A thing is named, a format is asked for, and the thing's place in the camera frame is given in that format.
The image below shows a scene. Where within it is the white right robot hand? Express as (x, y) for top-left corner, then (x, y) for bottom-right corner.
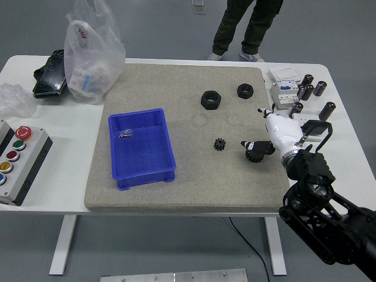
(240, 107), (305, 165)

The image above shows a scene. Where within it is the large black gear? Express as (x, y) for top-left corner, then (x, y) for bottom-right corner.
(244, 149), (265, 165)

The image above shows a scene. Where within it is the small black gear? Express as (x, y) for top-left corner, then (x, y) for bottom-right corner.
(213, 137), (228, 152)

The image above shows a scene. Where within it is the blue plastic box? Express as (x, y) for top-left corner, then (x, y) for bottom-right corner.
(108, 108), (177, 192)

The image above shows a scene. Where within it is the small black hex nut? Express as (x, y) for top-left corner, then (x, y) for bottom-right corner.
(236, 83), (255, 99)

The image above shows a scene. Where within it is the large black hex nut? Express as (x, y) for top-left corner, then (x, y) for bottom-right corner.
(200, 90), (221, 111)

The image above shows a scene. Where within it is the grey push-button control box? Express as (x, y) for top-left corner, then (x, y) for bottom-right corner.
(0, 119), (54, 206)

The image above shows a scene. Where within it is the black power adapter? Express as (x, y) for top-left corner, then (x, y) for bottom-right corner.
(301, 119), (328, 136)

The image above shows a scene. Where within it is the white circuit breaker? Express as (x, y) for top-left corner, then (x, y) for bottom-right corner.
(270, 80), (303, 111)

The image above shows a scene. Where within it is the grey-brown mat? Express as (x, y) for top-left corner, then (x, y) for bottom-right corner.
(84, 63), (290, 214)

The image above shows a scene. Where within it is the white table leg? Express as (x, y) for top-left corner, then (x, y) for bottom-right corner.
(48, 215), (78, 276)
(264, 216), (287, 276)

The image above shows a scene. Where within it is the silver metal plate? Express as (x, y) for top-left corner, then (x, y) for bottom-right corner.
(100, 268), (248, 282)

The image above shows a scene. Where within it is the white translucent plastic bag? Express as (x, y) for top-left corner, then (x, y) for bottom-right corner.
(63, 0), (126, 105)

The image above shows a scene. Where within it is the black plastic tray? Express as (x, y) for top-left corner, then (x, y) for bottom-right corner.
(32, 49), (70, 99)

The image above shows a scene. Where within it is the clear crumpled plastic wrap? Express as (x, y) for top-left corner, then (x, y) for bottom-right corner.
(0, 83), (38, 118)

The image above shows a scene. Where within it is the flat white switch box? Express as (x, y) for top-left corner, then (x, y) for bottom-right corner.
(268, 66), (301, 85)

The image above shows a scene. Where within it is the black cable under table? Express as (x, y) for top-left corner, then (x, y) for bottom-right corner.
(229, 216), (270, 282)

